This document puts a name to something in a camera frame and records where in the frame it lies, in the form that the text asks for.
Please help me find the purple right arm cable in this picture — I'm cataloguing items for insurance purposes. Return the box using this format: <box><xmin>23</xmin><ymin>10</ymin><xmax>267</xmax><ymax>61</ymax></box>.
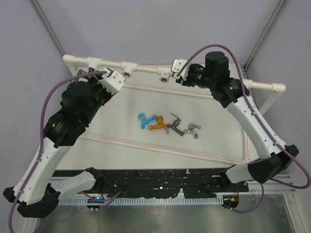
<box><xmin>175</xmin><ymin>44</ymin><xmax>311</xmax><ymax>189</ymax></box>

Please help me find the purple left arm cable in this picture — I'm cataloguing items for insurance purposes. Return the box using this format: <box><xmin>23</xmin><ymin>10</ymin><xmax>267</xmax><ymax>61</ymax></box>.
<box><xmin>8</xmin><ymin>70</ymin><xmax>107</xmax><ymax>233</ymax></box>

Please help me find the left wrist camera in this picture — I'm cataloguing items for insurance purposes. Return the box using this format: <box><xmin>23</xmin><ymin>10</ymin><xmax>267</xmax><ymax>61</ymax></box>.
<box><xmin>100</xmin><ymin>70</ymin><xmax>126</xmax><ymax>95</ymax></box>

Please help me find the chrome metal faucet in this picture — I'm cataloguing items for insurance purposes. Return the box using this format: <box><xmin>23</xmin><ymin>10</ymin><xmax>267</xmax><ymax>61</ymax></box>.
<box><xmin>184</xmin><ymin>123</ymin><xmax>201</xmax><ymax>139</ymax></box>

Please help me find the dark long-spout faucet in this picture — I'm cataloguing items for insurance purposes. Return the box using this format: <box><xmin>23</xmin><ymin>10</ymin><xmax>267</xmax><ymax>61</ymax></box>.
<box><xmin>77</xmin><ymin>68</ymin><xmax>96</xmax><ymax>75</ymax></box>

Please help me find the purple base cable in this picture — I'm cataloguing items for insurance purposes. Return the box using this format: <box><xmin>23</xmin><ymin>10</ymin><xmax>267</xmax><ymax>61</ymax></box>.
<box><xmin>80</xmin><ymin>190</ymin><xmax>122</xmax><ymax>210</ymax></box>
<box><xmin>222</xmin><ymin>179</ymin><xmax>265</xmax><ymax>214</ymax></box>

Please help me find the white slotted cable duct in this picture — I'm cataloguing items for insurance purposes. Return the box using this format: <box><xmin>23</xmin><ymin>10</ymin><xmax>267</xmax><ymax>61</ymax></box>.
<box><xmin>58</xmin><ymin>195</ymin><xmax>224</xmax><ymax>206</ymax></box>

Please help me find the blue plastic faucet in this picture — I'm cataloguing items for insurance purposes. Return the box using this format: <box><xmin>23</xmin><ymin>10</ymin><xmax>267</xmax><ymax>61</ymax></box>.
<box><xmin>138</xmin><ymin>113</ymin><xmax>156</xmax><ymax>129</ymax></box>

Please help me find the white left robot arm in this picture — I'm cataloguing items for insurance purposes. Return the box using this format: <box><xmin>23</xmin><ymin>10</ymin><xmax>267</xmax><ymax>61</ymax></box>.
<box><xmin>3</xmin><ymin>71</ymin><xmax>113</xmax><ymax>218</ymax></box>

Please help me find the orange plastic faucet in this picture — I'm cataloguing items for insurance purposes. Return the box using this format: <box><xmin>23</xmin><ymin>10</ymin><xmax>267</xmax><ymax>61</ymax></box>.
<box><xmin>148</xmin><ymin>116</ymin><xmax>169</xmax><ymax>133</ymax></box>

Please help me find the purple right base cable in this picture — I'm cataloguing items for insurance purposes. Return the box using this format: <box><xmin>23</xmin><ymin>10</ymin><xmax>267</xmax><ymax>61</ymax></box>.
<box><xmin>222</xmin><ymin>179</ymin><xmax>265</xmax><ymax>214</ymax></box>

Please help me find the grey metal faucet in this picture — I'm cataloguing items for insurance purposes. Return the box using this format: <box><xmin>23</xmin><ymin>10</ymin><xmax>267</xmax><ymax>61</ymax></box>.
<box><xmin>167</xmin><ymin>113</ymin><xmax>184</xmax><ymax>136</ymax></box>

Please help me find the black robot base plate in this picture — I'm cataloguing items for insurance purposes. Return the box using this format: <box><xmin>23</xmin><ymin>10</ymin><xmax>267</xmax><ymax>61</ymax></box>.
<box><xmin>53</xmin><ymin>166</ymin><xmax>250</xmax><ymax>198</ymax></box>

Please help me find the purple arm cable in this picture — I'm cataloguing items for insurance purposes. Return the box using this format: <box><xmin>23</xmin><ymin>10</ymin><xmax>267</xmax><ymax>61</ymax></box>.
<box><xmin>175</xmin><ymin>44</ymin><xmax>311</xmax><ymax>189</ymax></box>
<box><xmin>8</xmin><ymin>70</ymin><xmax>107</xmax><ymax>233</ymax></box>

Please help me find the white PVC pipe frame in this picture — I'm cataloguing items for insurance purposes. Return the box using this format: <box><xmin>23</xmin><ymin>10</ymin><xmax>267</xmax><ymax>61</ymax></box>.
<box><xmin>62</xmin><ymin>54</ymin><xmax>286</xmax><ymax>168</ymax></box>

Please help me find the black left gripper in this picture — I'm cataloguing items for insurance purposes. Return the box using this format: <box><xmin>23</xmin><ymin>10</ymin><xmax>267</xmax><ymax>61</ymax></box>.
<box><xmin>82</xmin><ymin>70</ymin><xmax>114</xmax><ymax>124</ymax></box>

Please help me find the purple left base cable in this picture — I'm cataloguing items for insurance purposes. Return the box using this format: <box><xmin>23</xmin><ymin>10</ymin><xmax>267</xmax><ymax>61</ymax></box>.
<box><xmin>80</xmin><ymin>190</ymin><xmax>122</xmax><ymax>210</ymax></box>

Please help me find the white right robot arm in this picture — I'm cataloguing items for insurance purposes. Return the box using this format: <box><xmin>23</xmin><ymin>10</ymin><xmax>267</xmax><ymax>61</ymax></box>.
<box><xmin>176</xmin><ymin>51</ymin><xmax>299</xmax><ymax>191</ymax></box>

